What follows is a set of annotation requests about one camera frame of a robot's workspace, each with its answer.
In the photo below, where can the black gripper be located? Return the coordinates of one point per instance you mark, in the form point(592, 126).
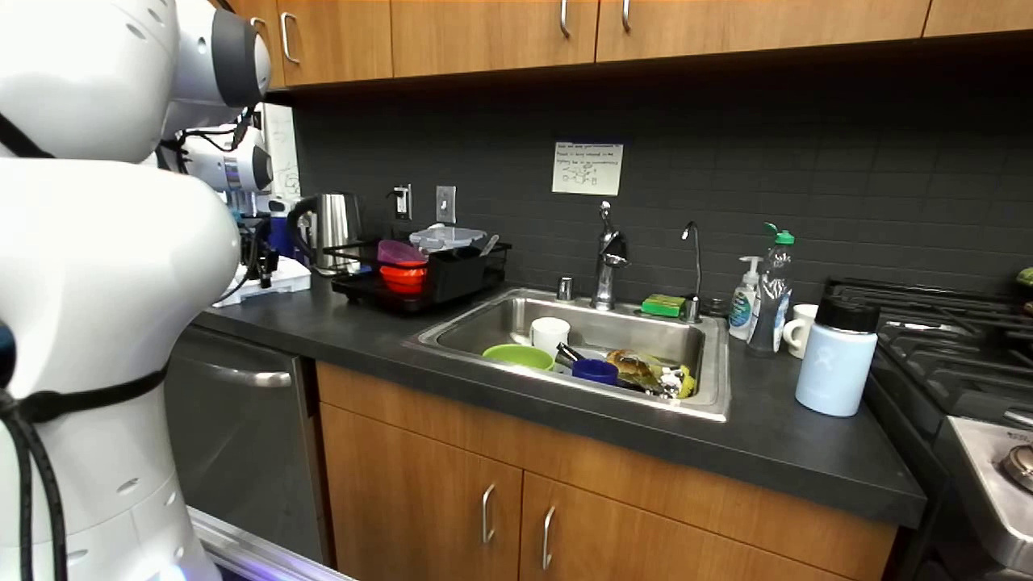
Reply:
point(257, 229)

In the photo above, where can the white box lid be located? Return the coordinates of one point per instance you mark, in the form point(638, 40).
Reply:
point(290, 276)

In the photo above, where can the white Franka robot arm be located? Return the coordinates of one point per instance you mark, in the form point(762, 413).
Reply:
point(98, 270)

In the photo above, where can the white boxed case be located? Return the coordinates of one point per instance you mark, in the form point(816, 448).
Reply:
point(283, 294)

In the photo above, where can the purple container lid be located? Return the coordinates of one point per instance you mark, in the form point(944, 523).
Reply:
point(403, 251)

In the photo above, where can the wooden under-counter panel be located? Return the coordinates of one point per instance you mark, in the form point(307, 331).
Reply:
point(454, 405)

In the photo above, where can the chrome kitchen faucet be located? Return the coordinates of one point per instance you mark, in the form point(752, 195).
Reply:
point(611, 258)

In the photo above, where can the blue container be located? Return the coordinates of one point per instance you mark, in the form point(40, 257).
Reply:
point(283, 229)

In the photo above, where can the red bowl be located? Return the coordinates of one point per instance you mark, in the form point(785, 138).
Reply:
point(405, 278)

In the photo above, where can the clear plastic container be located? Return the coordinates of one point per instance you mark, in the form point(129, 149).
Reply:
point(454, 237)

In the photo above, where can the black dish rack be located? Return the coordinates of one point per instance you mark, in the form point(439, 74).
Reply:
point(464, 278)

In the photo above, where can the wooden upper cabinet door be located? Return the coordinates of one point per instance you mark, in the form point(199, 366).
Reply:
point(978, 15)
point(344, 36)
point(752, 23)
point(487, 32)

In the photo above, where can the green plastic bowl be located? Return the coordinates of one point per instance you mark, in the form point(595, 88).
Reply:
point(517, 355)

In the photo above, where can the narrow wooden lower cabinet door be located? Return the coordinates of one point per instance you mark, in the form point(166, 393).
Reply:
point(408, 493)

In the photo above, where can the white cup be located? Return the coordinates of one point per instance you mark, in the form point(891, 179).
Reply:
point(551, 332)

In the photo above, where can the black sink utensil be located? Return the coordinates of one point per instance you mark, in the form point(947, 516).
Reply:
point(569, 351)

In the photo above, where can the stainless steel sink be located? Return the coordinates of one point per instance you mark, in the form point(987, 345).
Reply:
point(633, 332)

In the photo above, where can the dishes in sink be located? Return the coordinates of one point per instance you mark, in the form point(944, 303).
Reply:
point(651, 375)

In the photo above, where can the green sponge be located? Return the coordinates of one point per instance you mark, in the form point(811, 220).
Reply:
point(667, 307)

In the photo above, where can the small chrome spout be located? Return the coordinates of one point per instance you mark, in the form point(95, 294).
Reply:
point(696, 270)

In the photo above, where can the clear hand soap bottle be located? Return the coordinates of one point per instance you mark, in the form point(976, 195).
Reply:
point(744, 307)

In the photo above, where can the wide wooden lower cabinet door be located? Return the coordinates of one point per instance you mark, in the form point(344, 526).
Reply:
point(667, 544)

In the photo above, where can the green-capped dish soap bottle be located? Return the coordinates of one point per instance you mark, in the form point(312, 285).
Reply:
point(777, 300)

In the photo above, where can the white mug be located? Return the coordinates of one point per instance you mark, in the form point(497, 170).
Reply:
point(800, 328)
point(833, 366)

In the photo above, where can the black gas stove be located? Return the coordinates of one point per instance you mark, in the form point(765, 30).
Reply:
point(947, 366)

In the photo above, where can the small green object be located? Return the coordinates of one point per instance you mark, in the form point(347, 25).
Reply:
point(1026, 278)

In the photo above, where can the large white wall poster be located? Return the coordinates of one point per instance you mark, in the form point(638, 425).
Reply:
point(286, 149)

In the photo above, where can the wall power outlet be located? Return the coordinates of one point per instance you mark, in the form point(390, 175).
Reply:
point(403, 201)

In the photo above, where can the wall light switch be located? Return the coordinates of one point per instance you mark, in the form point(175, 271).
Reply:
point(447, 205)

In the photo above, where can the white paper wall notice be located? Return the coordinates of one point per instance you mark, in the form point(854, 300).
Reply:
point(589, 170)

